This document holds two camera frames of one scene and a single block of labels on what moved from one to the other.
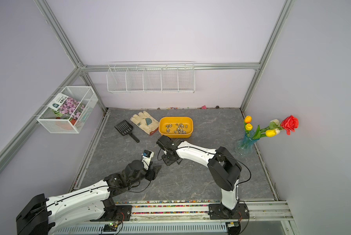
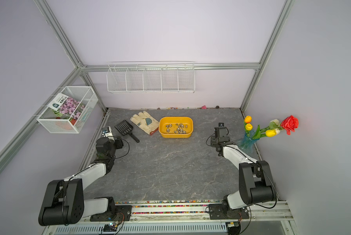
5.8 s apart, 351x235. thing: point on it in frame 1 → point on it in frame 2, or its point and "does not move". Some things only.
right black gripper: (165, 159) → (213, 141)
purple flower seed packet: (67, 105) does not move
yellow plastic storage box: (176, 127) does not move
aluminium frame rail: (94, 66) does not move
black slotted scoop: (125, 128) does not move
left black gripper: (153, 173) → (119, 143)
